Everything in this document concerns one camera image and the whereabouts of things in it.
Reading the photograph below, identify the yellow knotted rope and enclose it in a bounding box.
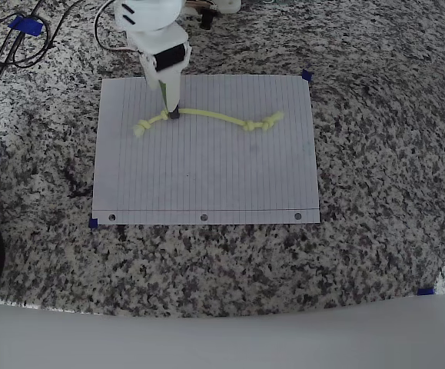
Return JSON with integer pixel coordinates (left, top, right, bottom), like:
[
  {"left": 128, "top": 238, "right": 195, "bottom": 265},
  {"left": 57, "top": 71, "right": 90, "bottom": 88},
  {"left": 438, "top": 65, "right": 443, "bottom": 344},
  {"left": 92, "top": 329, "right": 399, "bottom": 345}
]
[{"left": 131, "top": 109, "right": 285, "bottom": 138}]

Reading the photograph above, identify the lined paper sheet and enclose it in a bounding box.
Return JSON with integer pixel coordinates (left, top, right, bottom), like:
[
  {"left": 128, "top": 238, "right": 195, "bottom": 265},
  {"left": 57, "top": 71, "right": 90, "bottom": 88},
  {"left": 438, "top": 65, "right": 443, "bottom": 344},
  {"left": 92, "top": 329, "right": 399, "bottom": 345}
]
[{"left": 91, "top": 74, "right": 321, "bottom": 225}]

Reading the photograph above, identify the large blue tape strip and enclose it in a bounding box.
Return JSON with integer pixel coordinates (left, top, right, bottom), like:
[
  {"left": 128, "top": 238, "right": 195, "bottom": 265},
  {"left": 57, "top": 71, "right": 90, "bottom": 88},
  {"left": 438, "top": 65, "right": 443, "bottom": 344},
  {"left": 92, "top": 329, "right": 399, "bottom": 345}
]
[{"left": 8, "top": 15, "right": 45, "bottom": 36}]

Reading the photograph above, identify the white backdrop board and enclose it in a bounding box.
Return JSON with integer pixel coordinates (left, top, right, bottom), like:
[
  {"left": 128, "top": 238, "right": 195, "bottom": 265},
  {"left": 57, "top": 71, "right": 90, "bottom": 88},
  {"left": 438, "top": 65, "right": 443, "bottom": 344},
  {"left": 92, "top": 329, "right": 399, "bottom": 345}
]
[{"left": 0, "top": 294, "right": 445, "bottom": 369}]

